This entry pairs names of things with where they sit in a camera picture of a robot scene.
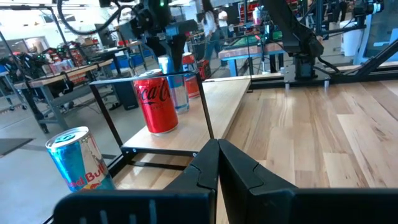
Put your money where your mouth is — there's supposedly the red crate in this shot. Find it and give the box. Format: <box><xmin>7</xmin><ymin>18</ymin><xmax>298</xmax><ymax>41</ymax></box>
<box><xmin>197</xmin><ymin>58</ymin><xmax>212</xmax><ymax>80</ymax></box>

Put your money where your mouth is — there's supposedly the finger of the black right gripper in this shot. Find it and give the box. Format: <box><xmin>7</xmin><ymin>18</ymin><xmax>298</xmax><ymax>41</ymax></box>
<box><xmin>145</xmin><ymin>36</ymin><xmax>169</xmax><ymax>60</ymax></box>
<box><xmin>169</xmin><ymin>32</ymin><xmax>188</xmax><ymax>72</ymax></box>

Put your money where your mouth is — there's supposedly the wooden workbench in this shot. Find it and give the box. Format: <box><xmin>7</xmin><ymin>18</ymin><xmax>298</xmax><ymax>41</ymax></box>
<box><xmin>14</xmin><ymin>58</ymin><xmax>114</xmax><ymax>134</ymax></box>

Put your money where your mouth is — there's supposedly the blue silver Red Bull can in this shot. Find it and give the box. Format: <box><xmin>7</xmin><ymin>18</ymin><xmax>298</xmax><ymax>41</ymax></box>
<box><xmin>45</xmin><ymin>126</ymin><xmax>116</xmax><ymax>193</ymax></box>
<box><xmin>157</xmin><ymin>54</ymin><xmax>190</xmax><ymax>114</ymax></box>

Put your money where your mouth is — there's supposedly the person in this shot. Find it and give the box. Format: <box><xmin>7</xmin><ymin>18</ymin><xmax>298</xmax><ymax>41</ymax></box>
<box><xmin>217</xmin><ymin>6</ymin><xmax>229</xmax><ymax>38</ymax></box>
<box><xmin>200</xmin><ymin>0</ymin><xmax>220</xmax><ymax>60</ymax></box>

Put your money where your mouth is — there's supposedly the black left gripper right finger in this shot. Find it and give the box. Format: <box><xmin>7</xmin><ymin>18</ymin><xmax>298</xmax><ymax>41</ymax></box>
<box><xmin>218</xmin><ymin>139</ymin><xmax>398</xmax><ymax>224</ymax></box>

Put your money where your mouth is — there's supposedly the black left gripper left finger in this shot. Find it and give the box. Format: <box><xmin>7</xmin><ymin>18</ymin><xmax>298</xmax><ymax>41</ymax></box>
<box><xmin>52</xmin><ymin>138</ymin><xmax>218</xmax><ymax>224</ymax></box>

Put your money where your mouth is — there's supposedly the black floor mat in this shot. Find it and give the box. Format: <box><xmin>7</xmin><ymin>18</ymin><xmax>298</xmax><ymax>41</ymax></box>
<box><xmin>0</xmin><ymin>138</ymin><xmax>34</xmax><ymax>157</ymax></box>

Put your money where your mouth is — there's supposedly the black aluminium rig frame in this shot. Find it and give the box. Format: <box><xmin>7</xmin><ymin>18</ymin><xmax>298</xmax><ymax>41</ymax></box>
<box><xmin>248</xmin><ymin>40</ymin><xmax>398</xmax><ymax>93</ymax></box>

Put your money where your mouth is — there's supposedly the red Coca-Cola can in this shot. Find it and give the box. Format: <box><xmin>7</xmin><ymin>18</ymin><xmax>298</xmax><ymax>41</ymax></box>
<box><xmin>133</xmin><ymin>68</ymin><xmax>180</xmax><ymax>136</ymax></box>

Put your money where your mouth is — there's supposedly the red Fanta strawberry can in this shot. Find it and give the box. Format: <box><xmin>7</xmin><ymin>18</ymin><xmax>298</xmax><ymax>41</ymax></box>
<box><xmin>182</xmin><ymin>52</ymin><xmax>201</xmax><ymax>100</ymax></box>

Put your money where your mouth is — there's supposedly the black frame wooden shelf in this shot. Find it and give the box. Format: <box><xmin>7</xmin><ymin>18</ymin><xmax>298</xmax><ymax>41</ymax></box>
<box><xmin>89</xmin><ymin>70</ymin><xmax>252</xmax><ymax>172</ymax></box>

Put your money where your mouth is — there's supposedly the blue workbench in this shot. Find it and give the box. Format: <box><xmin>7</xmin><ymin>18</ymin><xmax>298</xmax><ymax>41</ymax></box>
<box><xmin>218</xmin><ymin>42</ymin><xmax>285</xmax><ymax>77</ymax></box>

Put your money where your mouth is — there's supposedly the black computer tower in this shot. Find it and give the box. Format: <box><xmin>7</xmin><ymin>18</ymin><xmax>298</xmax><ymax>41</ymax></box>
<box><xmin>113</xmin><ymin>79</ymin><xmax>140</xmax><ymax>111</ymax></box>

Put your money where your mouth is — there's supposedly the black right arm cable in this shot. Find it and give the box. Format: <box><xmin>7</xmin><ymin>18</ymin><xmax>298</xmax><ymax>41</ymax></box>
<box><xmin>57</xmin><ymin>0</ymin><xmax>139</xmax><ymax>35</ymax></box>

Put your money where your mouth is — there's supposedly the white cylindrical bin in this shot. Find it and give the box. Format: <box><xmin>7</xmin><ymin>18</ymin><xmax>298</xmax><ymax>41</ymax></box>
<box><xmin>340</xmin><ymin>20</ymin><xmax>364</xmax><ymax>57</ymax></box>

